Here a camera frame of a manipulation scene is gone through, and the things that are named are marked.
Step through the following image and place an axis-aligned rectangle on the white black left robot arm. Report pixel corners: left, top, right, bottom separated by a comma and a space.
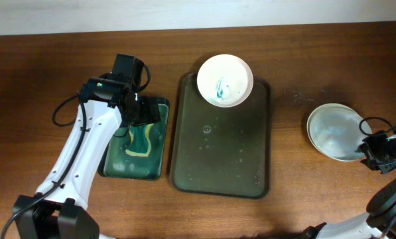
1, 74, 160, 239

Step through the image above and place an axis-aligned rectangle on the green yellow sponge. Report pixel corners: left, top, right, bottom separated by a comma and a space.
125, 123, 153, 157

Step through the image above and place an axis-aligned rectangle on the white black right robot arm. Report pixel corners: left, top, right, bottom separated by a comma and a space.
298, 126, 396, 239

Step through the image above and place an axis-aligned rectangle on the brown serving tray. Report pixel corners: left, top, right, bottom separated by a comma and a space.
170, 74, 271, 199

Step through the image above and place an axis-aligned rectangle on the pinkish white plate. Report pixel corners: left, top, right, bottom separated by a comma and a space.
196, 54, 254, 108

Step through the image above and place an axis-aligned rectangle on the dark green water tray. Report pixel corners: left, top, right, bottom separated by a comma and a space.
98, 97, 170, 181

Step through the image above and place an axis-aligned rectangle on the pale green white plate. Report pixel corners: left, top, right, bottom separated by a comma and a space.
306, 103, 372, 162

